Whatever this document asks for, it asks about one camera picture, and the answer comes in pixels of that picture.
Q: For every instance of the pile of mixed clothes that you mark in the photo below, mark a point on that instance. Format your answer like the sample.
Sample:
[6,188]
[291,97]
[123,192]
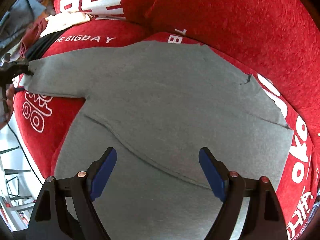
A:
[26,26]

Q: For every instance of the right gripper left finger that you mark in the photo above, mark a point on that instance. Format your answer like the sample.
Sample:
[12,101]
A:
[64,208]

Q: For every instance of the red printed bed cover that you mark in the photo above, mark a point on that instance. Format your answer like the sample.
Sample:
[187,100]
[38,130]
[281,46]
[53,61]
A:
[276,41]

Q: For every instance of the metal rack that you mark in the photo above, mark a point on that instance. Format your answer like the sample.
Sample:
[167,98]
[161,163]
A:
[17,201]

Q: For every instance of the person's left hand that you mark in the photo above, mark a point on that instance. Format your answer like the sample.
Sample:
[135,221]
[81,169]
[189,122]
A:
[10,92]

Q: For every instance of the grey sweatshirt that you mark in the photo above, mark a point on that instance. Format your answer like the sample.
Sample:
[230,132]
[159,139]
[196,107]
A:
[158,104]

